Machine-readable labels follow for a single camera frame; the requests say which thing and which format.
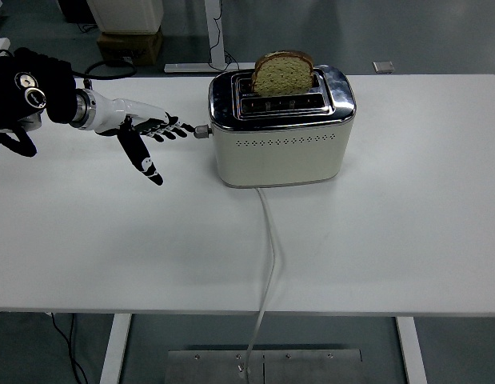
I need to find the brown bread slice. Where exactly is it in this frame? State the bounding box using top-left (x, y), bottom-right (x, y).
top-left (250, 50), bottom-right (314, 97)

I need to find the brown cardboard box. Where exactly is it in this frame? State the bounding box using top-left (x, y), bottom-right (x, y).
top-left (96, 26), bottom-right (165, 67)

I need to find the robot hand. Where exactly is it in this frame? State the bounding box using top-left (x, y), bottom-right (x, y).
top-left (90, 90), bottom-right (197, 187)

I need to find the cream and chrome toaster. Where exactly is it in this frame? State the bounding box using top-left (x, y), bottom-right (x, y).
top-left (193, 63), bottom-right (357, 189)

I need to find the white desk stand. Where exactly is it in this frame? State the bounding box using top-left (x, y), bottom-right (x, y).
top-left (164, 0), bottom-right (258, 74)

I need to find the black box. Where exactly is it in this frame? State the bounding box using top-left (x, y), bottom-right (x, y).
top-left (58, 0), bottom-right (97, 24)

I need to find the black floor cable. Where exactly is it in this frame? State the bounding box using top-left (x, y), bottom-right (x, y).
top-left (50, 313), bottom-right (90, 384)

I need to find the white table leg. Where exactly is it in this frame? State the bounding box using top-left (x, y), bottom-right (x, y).
top-left (99, 314), bottom-right (133, 384)
top-left (394, 316), bottom-right (429, 384)

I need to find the grey metal plate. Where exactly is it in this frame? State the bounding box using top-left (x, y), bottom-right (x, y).
top-left (166, 349), bottom-right (364, 384)

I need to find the white power cable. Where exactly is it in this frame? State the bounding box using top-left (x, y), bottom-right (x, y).
top-left (238, 186), bottom-right (281, 384)

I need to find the white plastic container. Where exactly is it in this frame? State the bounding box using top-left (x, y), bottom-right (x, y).
top-left (86, 0), bottom-right (165, 34)

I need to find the thin black cable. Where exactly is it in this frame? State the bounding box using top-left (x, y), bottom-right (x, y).
top-left (209, 0), bottom-right (240, 67)

